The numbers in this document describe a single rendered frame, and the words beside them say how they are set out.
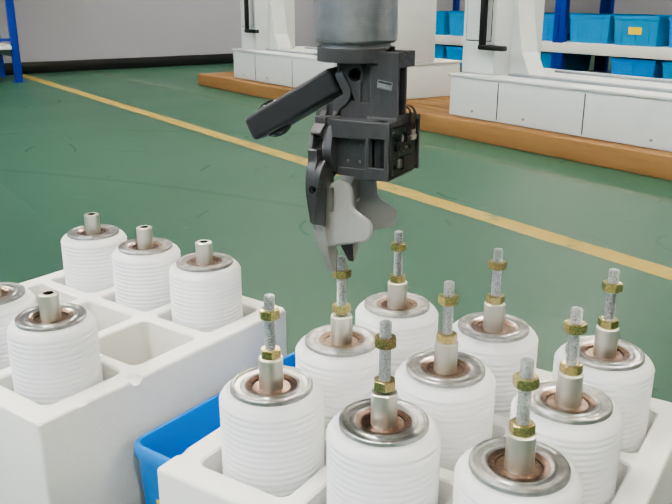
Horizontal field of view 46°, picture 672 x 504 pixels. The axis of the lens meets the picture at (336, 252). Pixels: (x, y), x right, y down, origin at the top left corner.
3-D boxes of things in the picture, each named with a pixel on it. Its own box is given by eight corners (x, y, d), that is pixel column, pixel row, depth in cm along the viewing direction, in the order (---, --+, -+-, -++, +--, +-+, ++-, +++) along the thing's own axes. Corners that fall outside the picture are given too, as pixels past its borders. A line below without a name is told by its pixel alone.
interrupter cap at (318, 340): (337, 323, 86) (337, 317, 86) (392, 342, 82) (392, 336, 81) (289, 345, 81) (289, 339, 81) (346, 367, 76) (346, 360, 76)
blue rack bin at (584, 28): (606, 40, 647) (609, 13, 641) (647, 42, 618) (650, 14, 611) (566, 41, 620) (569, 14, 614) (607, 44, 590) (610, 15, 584)
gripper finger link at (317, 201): (316, 227, 72) (323, 131, 71) (302, 225, 73) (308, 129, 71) (341, 222, 76) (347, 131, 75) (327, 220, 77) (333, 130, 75)
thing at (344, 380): (336, 457, 93) (336, 316, 88) (402, 488, 87) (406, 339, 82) (279, 494, 86) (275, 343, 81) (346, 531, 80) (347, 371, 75)
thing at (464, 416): (472, 498, 85) (482, 347, 80) (496, 558, 76) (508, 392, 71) (385, 502, 85) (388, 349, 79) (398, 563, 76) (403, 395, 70)
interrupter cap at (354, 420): (446, 437, 64) (447, 429, 64) (364, 459, 61) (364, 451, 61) (399, 396, 71) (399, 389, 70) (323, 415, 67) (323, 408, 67)
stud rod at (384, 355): (375, 406, 65) (377, 322, 63) (381, 401, 66) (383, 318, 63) (386, 409, 64) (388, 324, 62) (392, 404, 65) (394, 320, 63)
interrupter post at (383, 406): (403, 429, 65) (404, 393, 64) (377, 436, 64) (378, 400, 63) (388, 416, 67) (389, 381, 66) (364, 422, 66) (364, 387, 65)
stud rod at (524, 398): (527, 448, 59) (535, 357, 57) (525, 455, 58) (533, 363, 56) (514, 446, 60) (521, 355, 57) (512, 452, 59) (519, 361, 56)
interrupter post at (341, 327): (340, 337, 83) (340, 308, 82) (357, 343, 81) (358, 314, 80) (325, 344, 81) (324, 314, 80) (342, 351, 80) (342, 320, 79)
